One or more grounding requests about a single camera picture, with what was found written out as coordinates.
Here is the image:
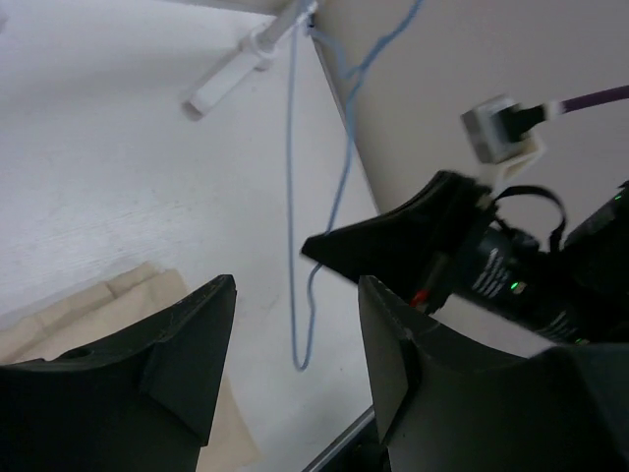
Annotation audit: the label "white clothes rack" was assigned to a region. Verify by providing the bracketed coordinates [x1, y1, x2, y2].
[183, 1, 322, 119]

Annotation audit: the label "beige trousers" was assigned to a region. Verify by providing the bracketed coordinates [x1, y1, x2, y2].
[1, 264, 259, 471]

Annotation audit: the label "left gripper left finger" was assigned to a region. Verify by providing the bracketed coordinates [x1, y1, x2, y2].
[1, 274, 237, 471]

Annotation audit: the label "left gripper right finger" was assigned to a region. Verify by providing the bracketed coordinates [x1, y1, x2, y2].
[359, 277, 628, 471]

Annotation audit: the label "light blue wire hanger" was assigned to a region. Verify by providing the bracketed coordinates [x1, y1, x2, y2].
[286, 0, 425, 371]

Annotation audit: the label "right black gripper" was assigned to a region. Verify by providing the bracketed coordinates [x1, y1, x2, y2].
[301, 171, 628, 344]

